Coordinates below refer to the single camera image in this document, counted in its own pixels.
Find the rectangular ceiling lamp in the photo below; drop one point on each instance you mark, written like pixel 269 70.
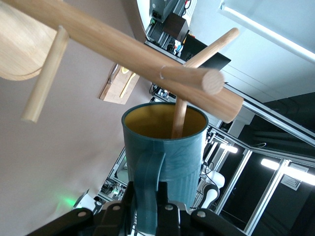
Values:
pixel 230 148
pixel 270 164

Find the dark brown box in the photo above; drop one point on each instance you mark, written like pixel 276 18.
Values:
pixel 176 25

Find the aluminium frame post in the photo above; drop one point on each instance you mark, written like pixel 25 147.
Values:
pixel 266 195

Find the white ceiling light strip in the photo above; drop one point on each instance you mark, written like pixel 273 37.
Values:
pixel 270 32

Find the bamboo cutting board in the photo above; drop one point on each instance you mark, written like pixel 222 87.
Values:
pixel 115 93

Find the teal cup yellow inside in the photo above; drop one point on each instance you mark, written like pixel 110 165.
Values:
pixel 182 159

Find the grey power supply unit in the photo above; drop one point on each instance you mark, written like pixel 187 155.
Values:
pixel 160 9

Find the white frame beam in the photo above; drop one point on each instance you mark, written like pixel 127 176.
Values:
pixel 275 118

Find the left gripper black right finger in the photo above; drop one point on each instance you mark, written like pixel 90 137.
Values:
pixel 177 221

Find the wooden cup rack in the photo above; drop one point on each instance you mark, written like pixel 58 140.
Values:
pixel 110 39

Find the ceiling air vent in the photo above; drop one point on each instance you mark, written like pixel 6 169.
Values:
pixel 294 180

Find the yellow plastic fork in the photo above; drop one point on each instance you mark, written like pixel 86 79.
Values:
pixel 126 86

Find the black flat panel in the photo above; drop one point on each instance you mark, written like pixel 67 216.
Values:
pixel 216 61

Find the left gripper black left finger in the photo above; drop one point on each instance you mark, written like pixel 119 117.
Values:
pixel 110 221

